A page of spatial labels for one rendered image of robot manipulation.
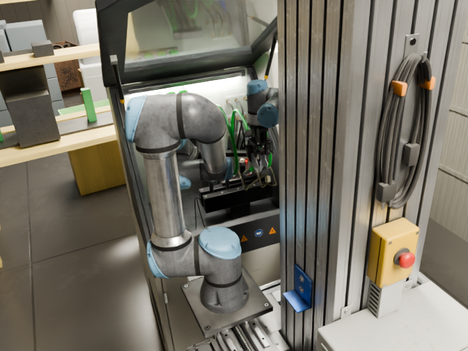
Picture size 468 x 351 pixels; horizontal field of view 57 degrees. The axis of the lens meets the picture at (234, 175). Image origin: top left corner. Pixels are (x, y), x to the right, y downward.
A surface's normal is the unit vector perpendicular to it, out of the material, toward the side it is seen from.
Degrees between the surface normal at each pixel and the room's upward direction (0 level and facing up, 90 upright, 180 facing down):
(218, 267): 90
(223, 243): 8
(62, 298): 0
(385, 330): 0
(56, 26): 90
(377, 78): 90
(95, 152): 90
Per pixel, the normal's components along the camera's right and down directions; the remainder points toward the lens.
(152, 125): 0.01, 0.33
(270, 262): 0.34, 0.43
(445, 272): -0.06, -0.87
